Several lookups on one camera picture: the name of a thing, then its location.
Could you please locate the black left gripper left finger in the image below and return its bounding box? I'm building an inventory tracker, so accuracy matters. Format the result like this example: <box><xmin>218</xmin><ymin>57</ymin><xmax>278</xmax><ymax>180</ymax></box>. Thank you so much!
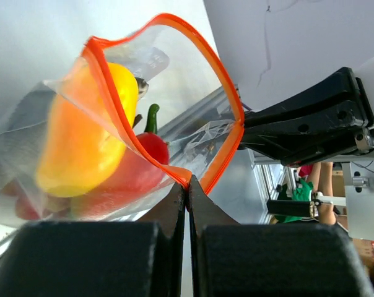
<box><xmin>0</xmin><ymin>185</ymin><xmax>186</xmax><ymax>296</ymax></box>

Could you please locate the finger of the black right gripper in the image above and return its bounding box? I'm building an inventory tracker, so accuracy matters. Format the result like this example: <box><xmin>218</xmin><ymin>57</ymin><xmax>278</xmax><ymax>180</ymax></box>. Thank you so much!
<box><xmin>245</xmin><ymin>67</ymin><xmax>374</xmax><ymax>127</ymax></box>
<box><xmin>239</xmin><ymin>129</ymin><xmax>373</xmax><ymax>167</ymax></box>

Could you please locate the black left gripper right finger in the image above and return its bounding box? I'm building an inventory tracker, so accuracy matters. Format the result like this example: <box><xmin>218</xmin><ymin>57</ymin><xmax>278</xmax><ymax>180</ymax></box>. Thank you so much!
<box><xmin>187</xmin><ymin>177</ymin><xmax>374</xmax><ymax>296</ymax></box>

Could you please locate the red chili pepper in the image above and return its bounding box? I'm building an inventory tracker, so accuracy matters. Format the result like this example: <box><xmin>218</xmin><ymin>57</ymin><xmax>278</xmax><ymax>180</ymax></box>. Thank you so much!
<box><xmin>71</xmin><ymin>103</ymin><xmax>170</xmax><ymax>218</ymax></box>

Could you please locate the yellow orange bell pepper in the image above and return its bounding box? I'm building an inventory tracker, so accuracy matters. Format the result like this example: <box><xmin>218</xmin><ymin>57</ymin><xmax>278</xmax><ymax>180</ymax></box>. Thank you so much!
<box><xmin>35</xmin><ymin>65</ymin><xmax>126</xmax><ymax>198</ymax></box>

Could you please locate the clear orange zip top bag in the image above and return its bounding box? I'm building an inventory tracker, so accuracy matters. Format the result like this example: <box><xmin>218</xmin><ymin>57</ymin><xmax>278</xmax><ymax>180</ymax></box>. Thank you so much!
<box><xmin>0</xmin><ymin>13</ymin><xmax>245</xmax><ymax>227</ymax></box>

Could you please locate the grey toy fish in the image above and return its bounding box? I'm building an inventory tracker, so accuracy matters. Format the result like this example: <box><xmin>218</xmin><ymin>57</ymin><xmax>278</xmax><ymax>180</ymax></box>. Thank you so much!
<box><xmin>135</xmin><ymin>77</ymin><xmax>149</xmax><ymax>101</ymax></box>

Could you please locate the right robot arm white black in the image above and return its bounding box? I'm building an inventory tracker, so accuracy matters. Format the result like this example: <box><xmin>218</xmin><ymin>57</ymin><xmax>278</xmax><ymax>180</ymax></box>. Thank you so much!
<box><xmin>239</xmin><ymin>57</ymin><xmax>374</xmax><ymax>167</ymax></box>

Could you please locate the person in background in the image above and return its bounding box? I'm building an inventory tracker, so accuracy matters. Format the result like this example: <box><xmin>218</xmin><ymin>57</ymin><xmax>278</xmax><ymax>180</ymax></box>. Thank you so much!
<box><xmin>270</xmin><ymin>162</ymin><xmax>338</xmax><ymax>226</ymax></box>

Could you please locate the aluminium mounting rail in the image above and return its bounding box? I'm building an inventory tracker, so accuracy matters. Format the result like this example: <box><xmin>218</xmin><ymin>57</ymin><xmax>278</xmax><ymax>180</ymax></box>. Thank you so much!
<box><xmin>158</xmin><ymin>87</ymin><xmax>235</xmax><ymax>142</ymax></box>

